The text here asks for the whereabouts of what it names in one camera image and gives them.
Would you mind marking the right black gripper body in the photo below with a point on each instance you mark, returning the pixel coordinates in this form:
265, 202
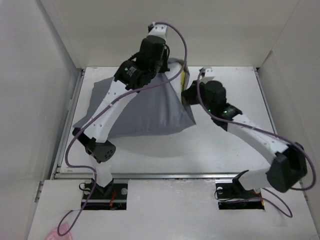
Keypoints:
193, 98

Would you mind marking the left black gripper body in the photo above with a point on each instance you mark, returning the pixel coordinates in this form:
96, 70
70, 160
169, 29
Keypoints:
161, 66

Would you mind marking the white pillow yellow edge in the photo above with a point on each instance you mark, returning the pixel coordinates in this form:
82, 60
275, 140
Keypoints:
184, 81

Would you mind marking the grey pillowcase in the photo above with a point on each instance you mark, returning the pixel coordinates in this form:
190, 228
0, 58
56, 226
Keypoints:
157, 111

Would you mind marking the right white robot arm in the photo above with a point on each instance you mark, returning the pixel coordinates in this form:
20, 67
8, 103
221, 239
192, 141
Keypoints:
286, 162

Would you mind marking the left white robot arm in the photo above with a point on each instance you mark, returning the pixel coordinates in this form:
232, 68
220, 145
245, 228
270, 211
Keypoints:
133, 76

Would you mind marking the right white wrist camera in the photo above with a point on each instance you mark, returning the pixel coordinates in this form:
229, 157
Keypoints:
207, 74

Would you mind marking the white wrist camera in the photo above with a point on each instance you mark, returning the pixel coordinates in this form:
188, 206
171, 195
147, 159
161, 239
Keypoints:
158, 30
207, 74

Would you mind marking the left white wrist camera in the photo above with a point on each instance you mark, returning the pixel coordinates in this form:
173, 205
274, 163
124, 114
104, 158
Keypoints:
158, 30

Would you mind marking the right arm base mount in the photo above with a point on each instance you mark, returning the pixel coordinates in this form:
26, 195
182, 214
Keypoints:
231, 195

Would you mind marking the metal rail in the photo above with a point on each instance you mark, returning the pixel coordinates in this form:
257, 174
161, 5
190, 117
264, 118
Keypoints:
146, 176

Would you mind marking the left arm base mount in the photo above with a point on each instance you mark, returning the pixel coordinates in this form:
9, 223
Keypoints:
111, 198

